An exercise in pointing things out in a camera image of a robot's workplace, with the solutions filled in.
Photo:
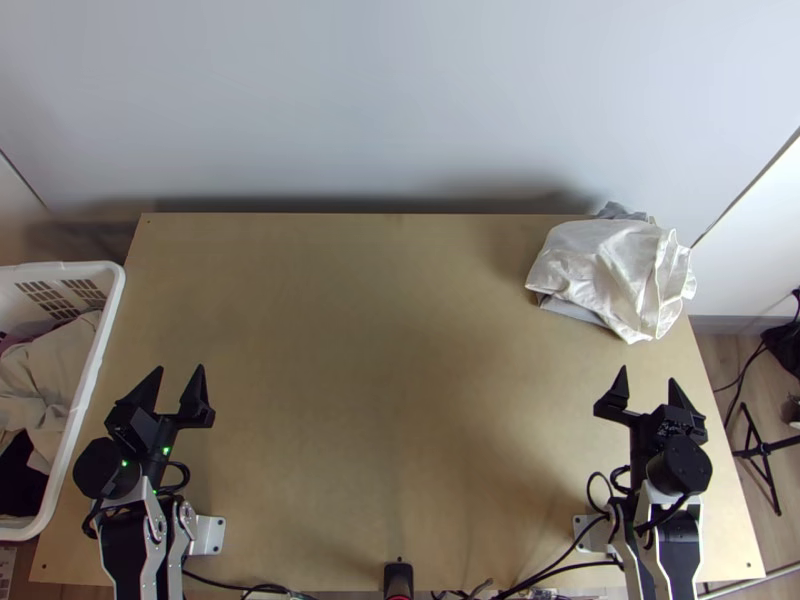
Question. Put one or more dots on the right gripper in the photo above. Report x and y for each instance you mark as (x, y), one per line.
(642, 437)

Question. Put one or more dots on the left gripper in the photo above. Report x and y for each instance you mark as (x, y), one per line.
(165, 437)

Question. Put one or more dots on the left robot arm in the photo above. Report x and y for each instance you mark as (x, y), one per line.
(100, 472)

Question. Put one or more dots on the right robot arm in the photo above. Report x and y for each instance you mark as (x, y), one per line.
(681, 469)

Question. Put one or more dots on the white t-shirt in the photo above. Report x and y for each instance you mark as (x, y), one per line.
(600, 275)

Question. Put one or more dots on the white laundry basket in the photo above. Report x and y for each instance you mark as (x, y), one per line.
(94, 375)

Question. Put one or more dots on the black tripod stand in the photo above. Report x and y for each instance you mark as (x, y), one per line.
(759, 447)

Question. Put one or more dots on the heap of clothes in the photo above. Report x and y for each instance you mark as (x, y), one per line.
(37, 381)

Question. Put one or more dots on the black bag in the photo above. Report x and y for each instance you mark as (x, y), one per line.
(784, 344)

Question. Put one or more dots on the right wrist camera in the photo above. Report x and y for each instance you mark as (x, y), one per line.
(675, 427)

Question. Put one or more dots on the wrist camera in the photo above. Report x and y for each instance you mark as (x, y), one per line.
(675, 427)
(144, 428)

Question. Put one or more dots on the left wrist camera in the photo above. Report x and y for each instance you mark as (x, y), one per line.
(144, 428)

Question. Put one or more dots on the black camera post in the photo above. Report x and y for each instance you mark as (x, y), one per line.
(398, 578)

